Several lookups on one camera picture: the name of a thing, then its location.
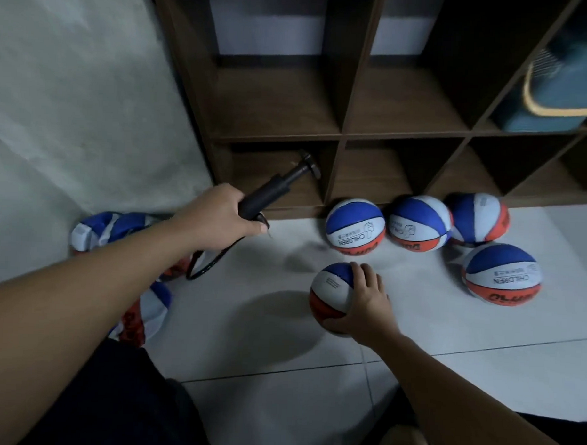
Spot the black hand pump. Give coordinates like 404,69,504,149
184,147,324,286

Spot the brown wooden cubby shelf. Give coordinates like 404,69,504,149
140,0,587,231

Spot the teal basket with yellow rim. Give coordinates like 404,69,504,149
489,6,587,135

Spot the black sandal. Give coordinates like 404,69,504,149
358,386,433,445

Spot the person's left hand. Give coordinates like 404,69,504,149
172,181,272,254

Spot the person's left forearm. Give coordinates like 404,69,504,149
0,214,203,445

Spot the person's right forearm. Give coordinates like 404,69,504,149
363,328,587,445

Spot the person's right hand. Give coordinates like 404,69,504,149
320,260,406,352

